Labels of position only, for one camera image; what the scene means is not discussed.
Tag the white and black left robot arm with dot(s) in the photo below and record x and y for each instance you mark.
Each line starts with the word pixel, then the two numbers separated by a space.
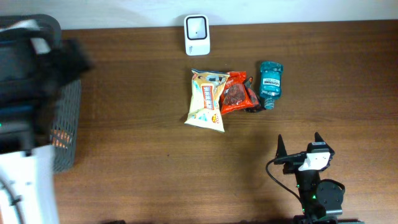
pixel 40 107

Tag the black orange snack packet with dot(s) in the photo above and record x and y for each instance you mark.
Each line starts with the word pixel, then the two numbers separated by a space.
pixel 257 107

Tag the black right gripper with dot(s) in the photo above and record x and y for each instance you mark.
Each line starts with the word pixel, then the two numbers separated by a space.
pixel 293 161

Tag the grey plastic mesh basket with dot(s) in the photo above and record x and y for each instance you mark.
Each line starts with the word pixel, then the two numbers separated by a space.
pixel 63 131

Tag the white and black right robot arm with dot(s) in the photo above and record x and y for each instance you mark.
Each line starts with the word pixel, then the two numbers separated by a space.
pixel 321 199

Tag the blue mouthwash bottle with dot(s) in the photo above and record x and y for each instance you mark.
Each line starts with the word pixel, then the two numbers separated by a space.
pixel 270 88

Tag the white barcode scanner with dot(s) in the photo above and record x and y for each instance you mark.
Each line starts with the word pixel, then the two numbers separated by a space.
pixel 197 35

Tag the cream yellow chip bag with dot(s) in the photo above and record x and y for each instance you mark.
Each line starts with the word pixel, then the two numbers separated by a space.
pixel 204 111

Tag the red snack bag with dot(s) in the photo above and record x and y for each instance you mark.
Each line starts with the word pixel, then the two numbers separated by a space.
pixel 235 95

